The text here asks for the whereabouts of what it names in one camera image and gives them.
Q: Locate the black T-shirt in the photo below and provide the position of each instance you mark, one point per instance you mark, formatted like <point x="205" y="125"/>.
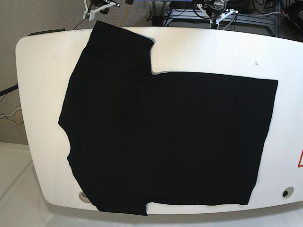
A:
<point x="176" y="138"/>

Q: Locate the left table grommet hole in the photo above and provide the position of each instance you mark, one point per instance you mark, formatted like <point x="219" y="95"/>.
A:
<point x="83" y="197"/>

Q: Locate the table grommet hole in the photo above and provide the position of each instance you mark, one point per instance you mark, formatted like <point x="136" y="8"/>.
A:
<point x="83" y="197"/>
<point x="288" y="192"/>

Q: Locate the red warning triangle sticker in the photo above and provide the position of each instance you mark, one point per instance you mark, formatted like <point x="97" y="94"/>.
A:
<point x="300" y="164"/>

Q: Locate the right table grommet hole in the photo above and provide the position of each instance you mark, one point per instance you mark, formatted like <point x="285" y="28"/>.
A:
<point x="288" y="192"/>

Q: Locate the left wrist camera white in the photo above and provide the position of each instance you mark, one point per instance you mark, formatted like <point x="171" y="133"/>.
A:
<point x="89" y="15"/>

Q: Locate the aluminium frame base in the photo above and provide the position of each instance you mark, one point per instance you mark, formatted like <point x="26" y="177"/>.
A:
<point x="218" y="14"/>

